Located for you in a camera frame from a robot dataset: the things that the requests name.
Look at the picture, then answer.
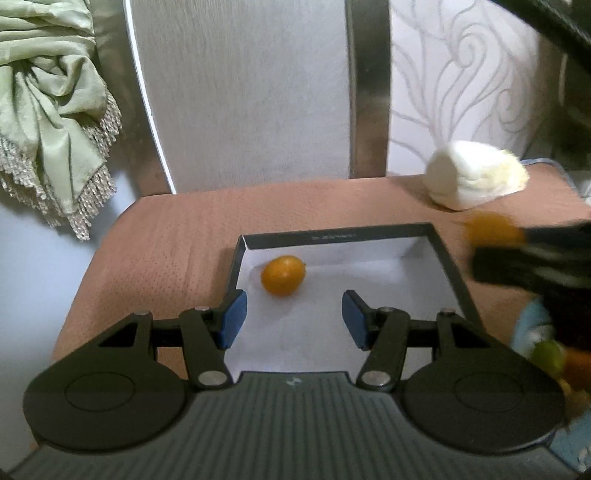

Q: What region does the brown table mat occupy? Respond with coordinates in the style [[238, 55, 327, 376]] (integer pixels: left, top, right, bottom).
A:
[[50, 163, 591, 365]]

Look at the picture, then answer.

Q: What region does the orange tangerine with stem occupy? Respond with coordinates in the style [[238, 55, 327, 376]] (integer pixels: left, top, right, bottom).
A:
[[563, 348, 591, 391]]

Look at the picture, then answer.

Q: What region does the black shallow box tray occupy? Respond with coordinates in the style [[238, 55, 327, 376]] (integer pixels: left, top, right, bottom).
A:
[[224, 223, 482, 378]]

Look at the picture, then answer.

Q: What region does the small yellow orange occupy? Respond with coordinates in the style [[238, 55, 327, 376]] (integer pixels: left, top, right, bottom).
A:
[[464, 212, 526, 248], [260, 255, 307, 297]]

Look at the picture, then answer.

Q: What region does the blue cartoon tiger plate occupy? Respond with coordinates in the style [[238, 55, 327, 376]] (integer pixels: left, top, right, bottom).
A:
[[511, 300, 590, 473]]

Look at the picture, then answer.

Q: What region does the white swirl pattern panel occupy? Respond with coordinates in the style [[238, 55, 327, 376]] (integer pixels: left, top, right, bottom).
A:
[[387, 1, 561, 175]]

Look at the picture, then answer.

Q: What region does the green tied curtain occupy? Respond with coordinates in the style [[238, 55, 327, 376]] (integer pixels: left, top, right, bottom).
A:
[[1, 1, 122, 241]]

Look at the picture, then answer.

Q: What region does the grey cabinet door panel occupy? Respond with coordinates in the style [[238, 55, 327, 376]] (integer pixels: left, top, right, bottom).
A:
[[91, 0, 352, 195]]

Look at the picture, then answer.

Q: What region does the napa cabbage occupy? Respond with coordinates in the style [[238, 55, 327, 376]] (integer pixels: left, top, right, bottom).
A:
[[423, 140, 530, 211]]

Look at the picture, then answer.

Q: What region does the green lime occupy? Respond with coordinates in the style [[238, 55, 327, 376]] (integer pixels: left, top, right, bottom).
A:
[[529, 339, 565, 380]]

